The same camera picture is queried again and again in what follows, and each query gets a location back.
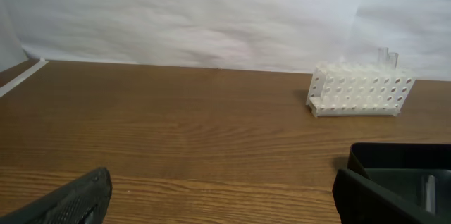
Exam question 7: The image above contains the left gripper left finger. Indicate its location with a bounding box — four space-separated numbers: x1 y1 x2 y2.
0 166 113 224

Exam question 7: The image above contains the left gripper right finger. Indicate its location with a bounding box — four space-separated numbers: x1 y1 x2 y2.
332 167 445 224

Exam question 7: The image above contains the clear test tube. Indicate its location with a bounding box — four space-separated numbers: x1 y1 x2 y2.
386 51 400 70
377 46 390 66
421 173 438 215

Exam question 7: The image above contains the black tray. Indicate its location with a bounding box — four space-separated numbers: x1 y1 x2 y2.
347 142 451 224

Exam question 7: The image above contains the white test tube rack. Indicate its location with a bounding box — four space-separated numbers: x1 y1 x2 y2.
304 60 416 118

